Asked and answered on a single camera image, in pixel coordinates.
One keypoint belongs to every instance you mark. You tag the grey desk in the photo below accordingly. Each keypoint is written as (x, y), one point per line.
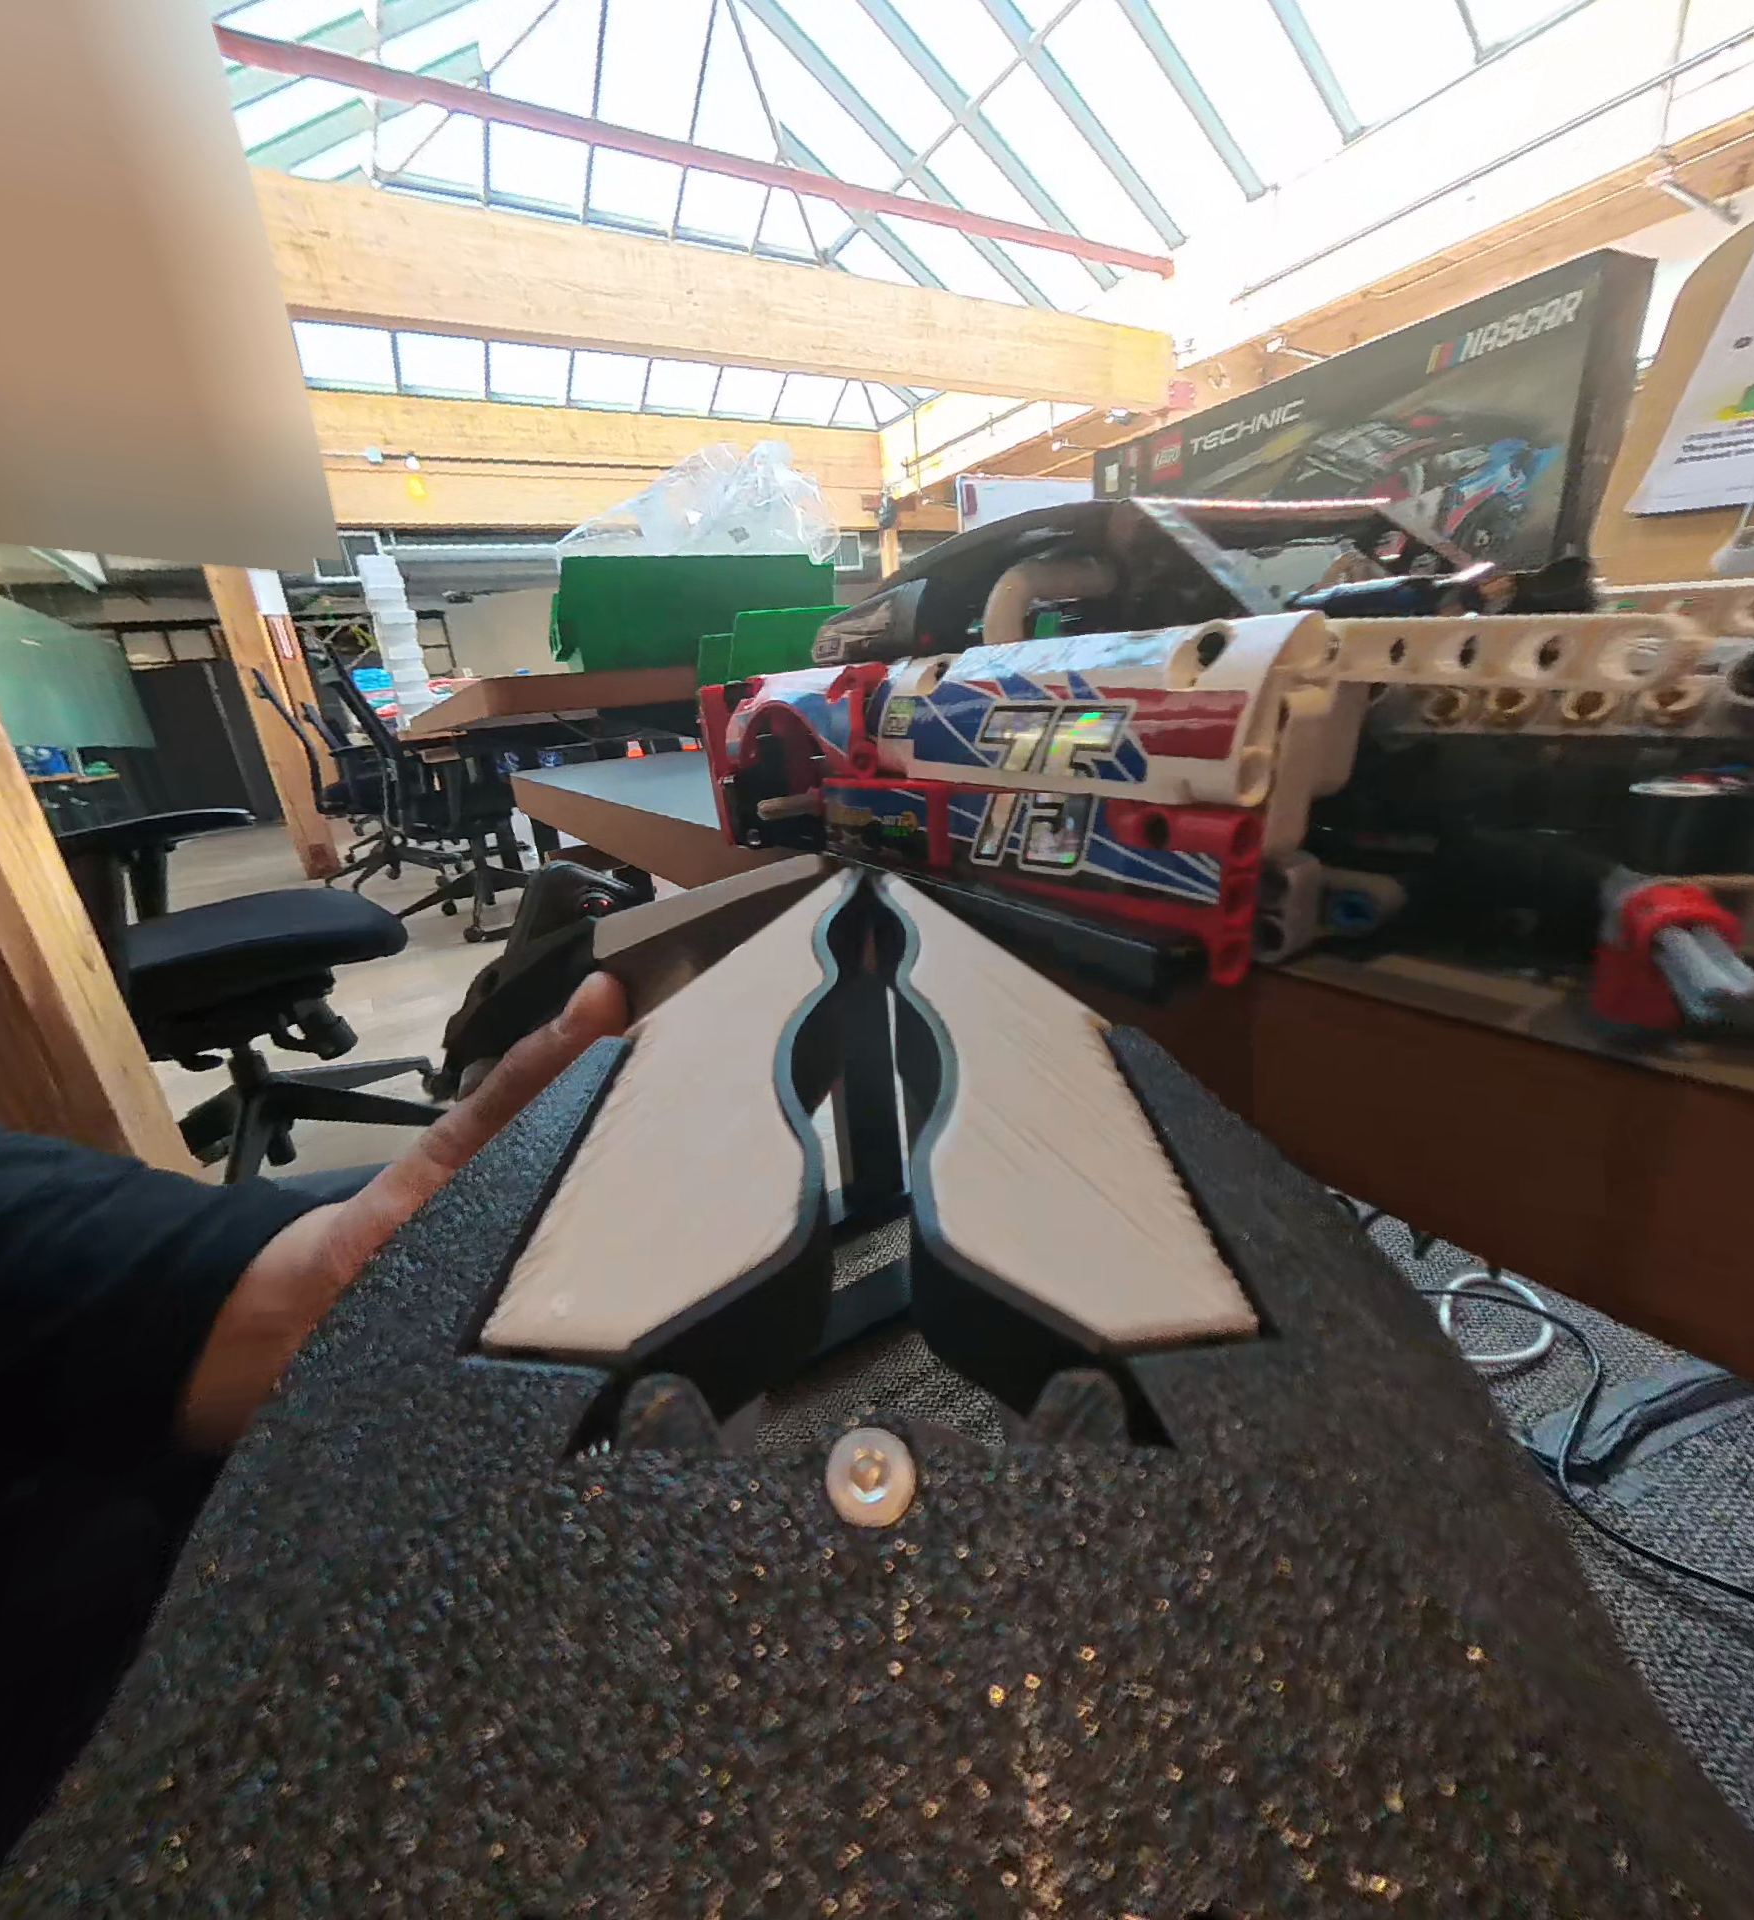
(622, 796)

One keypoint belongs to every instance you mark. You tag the small green bin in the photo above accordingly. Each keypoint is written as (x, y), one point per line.
(772, 645)

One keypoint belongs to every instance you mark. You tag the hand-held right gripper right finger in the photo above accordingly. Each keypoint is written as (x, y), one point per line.
(1073, 1201)

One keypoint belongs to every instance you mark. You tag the black office chair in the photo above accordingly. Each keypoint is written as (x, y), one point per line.
(246, 943)
(347, 781)
(444, 796)

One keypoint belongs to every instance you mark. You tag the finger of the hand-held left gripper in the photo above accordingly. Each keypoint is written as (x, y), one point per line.
(700, 943)

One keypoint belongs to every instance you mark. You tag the green board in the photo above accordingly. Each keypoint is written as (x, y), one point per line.
(54, 677)

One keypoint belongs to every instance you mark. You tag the stack of white containers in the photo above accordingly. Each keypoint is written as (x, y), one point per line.
(395, 631)

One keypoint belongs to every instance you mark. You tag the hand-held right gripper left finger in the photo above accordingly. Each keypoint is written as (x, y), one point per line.
(654, 1201)

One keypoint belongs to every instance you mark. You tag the person's left forearm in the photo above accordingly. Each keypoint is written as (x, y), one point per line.
(54, 1352)

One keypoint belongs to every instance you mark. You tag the large green bin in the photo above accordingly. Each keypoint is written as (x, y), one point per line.
(667, 608)

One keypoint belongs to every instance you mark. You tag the black toy car box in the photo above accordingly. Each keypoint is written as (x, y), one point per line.
(1417, 406)

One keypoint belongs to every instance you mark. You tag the wooden post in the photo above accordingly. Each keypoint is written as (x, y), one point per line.
(8, 902)

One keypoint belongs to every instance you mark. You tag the person's left hand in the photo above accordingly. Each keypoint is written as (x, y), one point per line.
(368, 1232)

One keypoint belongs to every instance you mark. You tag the cardboard sheet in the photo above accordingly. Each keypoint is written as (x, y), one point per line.
(1664, 452)

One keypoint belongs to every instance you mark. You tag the wooden desk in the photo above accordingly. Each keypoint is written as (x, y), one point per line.
(516, 694)

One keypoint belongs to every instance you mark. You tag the brick-built toy race car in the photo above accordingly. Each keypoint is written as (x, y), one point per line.
(1057, 749)

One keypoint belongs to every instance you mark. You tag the clear plastic bag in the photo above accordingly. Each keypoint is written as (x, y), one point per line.
(728, 496)

